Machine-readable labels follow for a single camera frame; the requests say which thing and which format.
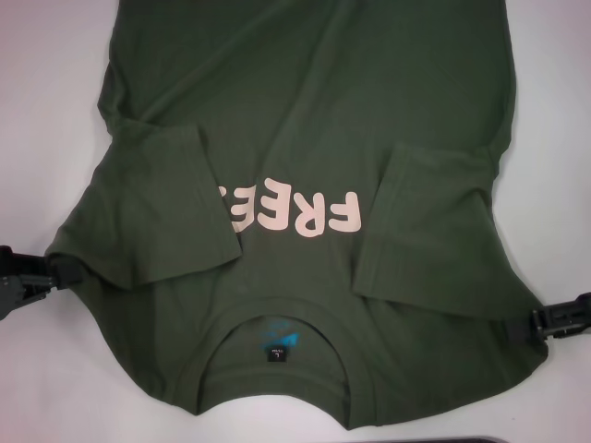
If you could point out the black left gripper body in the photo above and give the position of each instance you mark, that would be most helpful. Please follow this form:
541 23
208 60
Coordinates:
9 297

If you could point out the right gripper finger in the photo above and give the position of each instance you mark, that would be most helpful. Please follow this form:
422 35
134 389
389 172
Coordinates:
565 311
572 331

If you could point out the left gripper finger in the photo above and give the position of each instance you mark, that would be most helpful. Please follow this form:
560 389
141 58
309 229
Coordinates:
39 293
41 270

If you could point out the dark green printed t-shirt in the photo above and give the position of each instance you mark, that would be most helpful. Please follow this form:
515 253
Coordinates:
305 92

